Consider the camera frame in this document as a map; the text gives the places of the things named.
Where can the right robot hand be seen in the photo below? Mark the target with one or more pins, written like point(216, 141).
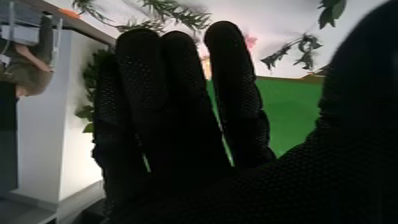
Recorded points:
point(197, 160)

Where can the small pink flower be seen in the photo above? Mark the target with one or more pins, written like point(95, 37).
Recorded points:
point(252, 41)

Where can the person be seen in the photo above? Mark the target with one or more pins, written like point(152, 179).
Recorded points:
point(30, 75)

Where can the green sprig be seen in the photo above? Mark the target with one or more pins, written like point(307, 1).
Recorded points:
point(179, 13)
point(332, 11)
point(307, 45)

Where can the white sheet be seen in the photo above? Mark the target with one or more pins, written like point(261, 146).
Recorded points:
point(273, 20)

